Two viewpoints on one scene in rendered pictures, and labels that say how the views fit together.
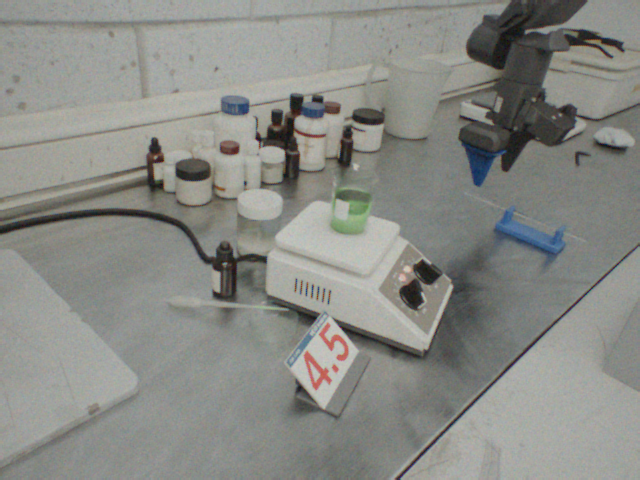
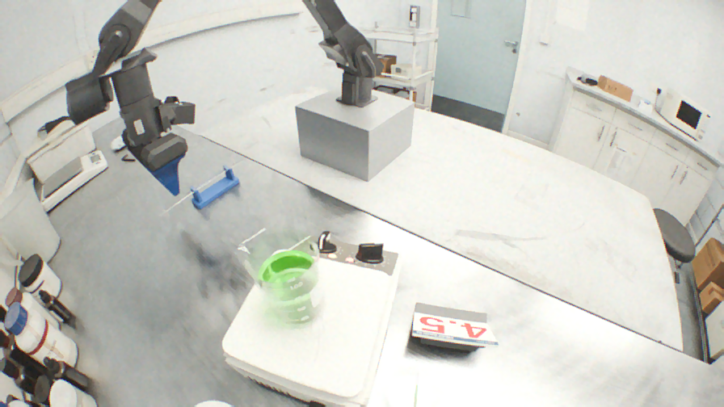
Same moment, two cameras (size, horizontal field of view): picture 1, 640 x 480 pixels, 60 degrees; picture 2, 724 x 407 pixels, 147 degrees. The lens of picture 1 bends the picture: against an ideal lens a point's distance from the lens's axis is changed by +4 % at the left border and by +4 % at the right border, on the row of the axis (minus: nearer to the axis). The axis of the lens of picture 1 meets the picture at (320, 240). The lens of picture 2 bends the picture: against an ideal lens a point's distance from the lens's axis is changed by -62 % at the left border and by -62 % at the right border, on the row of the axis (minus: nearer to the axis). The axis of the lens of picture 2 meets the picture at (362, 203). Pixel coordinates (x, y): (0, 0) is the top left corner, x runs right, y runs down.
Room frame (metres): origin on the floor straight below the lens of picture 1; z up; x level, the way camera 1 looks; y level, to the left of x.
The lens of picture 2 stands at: (0.52, 0.09, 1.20)
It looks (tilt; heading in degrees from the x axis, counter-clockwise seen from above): 40 degrees down; 264
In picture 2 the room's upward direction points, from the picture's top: straight up
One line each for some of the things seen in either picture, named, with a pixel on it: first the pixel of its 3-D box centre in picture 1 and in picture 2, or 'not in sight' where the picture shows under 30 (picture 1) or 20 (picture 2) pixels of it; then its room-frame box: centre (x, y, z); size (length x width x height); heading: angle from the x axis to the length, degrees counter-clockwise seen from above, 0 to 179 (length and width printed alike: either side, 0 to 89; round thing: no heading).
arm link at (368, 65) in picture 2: not in sight; (358, 57); (0.47, -0.45, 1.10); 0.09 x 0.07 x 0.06; 119
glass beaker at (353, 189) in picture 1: (352, 200); (285, 279); (0.56, -0.03, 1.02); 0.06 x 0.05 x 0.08; 179
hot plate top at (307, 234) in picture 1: (339, 234); (309, 315); (0.55, -0.02, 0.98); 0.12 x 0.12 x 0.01; 69
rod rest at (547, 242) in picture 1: (531, 227); (213, 185); (0.75, -0.33, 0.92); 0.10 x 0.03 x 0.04; 51
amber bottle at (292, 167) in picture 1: (292, 156); (63, 372); (0.89, 0.07, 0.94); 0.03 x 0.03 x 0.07
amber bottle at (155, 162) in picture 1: (156, 160); not in sight; (0.80, 0.28, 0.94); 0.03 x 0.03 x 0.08
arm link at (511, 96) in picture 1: (513, 107); (143, 123); (0.81, -0.26, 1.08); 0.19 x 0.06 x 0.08; 140
